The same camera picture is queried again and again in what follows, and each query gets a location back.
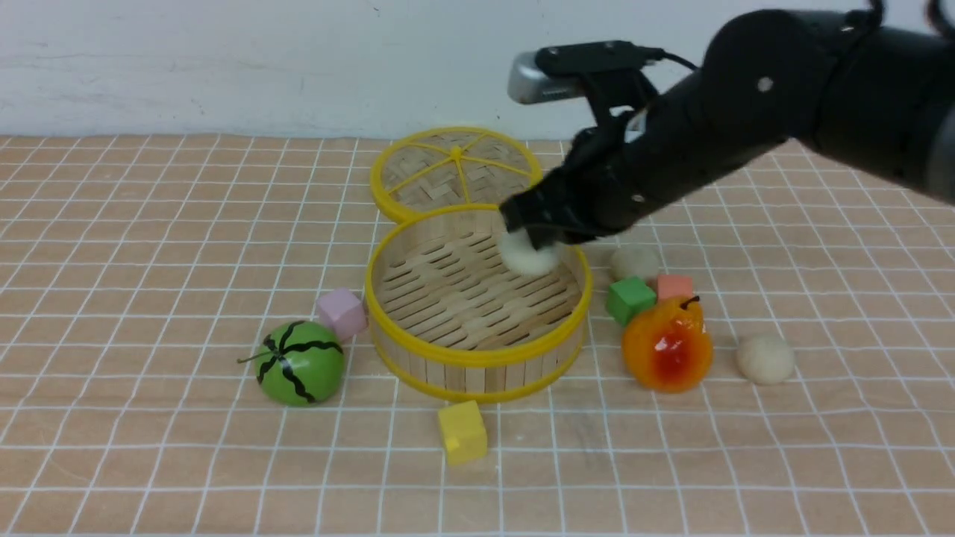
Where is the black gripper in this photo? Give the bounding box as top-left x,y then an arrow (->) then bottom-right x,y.
498,112 -> 672,251

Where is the white bun front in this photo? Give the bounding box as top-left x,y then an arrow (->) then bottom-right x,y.
497,229 -> 564,277

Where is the white bun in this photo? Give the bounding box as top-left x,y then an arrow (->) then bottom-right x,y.
608,245 -> 661,284
497,229 -> 564,277
736,333 -> 795,385

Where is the white bun back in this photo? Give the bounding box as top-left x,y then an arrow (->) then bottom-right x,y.
608,245 -> 661,284

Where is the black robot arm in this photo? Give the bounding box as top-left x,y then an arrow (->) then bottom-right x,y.
499,1 -> 954,251

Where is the bamboo steamer lid yellow rim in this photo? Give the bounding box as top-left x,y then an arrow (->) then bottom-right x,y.
369,127 -> 542,223

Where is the bamboo steamer tray yellow rim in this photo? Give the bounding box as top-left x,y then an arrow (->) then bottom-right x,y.
365,204 -> 594,403

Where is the green foam cube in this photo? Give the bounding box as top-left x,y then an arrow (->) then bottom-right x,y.
604,277 -> 657,327

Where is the salmon foam cube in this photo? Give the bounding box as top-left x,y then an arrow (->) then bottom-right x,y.
655,273 -> 695,303

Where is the orange toy pear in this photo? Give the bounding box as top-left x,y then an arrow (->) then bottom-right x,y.
621,295 -> 714,394

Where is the pink foam cube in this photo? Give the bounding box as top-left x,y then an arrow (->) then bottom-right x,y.
316,288 -> 369,340

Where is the yellow foam cube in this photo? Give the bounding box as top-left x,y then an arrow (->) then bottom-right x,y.
437,401 -> 489,465

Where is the green toy watermelon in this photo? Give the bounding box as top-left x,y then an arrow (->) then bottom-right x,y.
237,320 -> 347,406

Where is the checkered orange tablecloth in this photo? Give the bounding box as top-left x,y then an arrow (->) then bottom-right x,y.
1,136 -> 954,536

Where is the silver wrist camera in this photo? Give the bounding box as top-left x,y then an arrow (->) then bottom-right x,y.
507,40 -> 665,107

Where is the black cable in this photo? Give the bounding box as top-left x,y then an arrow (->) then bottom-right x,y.
657,48 -> 702,73

